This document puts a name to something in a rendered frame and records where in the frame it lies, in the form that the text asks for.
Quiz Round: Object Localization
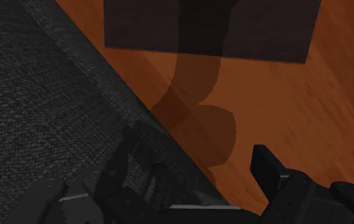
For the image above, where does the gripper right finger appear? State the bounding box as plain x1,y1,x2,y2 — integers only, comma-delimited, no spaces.
250,144,354,224

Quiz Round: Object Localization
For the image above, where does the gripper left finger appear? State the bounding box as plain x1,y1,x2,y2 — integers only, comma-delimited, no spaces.
6,125,140,224

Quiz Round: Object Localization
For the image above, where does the dark grey fabric sofa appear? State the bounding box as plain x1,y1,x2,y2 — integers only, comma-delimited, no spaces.
0,0,231,224

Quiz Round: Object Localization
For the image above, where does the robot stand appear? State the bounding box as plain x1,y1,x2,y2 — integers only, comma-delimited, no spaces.
103,0,322,65

